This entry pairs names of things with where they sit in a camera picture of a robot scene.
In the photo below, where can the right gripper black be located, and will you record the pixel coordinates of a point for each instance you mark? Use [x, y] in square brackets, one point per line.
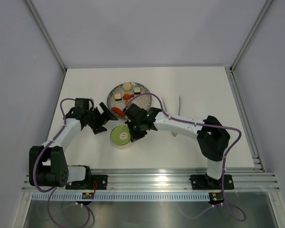
[134, 136]

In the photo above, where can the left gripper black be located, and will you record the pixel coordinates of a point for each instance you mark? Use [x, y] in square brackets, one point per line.
[103, 118]

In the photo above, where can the green round lid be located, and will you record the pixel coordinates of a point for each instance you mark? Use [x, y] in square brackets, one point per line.
[120, 135]

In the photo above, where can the stainless steel bowl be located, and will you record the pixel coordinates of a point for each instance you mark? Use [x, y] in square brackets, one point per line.
[122, 146]

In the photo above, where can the stainless steel tongs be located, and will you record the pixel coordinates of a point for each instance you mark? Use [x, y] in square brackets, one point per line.
[179, 109]

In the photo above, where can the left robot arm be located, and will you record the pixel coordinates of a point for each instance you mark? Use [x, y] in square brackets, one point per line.
[48, 168]

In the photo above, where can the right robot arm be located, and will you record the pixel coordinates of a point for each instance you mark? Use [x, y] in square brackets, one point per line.
[212, 139]

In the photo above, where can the silver patterned plate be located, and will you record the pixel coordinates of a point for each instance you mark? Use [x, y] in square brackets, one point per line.
[144, 101]

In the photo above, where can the sushi roll toy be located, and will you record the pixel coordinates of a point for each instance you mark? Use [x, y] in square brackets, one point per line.
[137, 90]

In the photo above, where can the beige round bun toy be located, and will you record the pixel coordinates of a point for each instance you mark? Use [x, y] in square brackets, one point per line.
[127, 87]

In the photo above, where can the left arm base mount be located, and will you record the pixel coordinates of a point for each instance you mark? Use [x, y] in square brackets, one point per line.
[94, 181]

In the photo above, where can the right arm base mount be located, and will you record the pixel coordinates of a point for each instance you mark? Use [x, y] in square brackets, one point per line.
[204, 182]

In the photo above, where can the left aluminium frame post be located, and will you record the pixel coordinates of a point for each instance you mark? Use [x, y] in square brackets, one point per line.
[41, 26]

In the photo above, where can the aluminium frame post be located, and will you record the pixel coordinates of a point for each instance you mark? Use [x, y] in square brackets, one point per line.
[252, 33]
[41, 26]

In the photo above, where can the white slotted cable duct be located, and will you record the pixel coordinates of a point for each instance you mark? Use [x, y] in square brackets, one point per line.
[129, 196]

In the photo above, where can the right aluminium frame post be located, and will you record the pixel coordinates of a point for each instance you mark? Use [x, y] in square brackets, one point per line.
[252, 33]

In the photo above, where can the aluminium front rail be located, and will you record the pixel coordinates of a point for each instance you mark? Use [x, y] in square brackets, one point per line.
[178, 180]

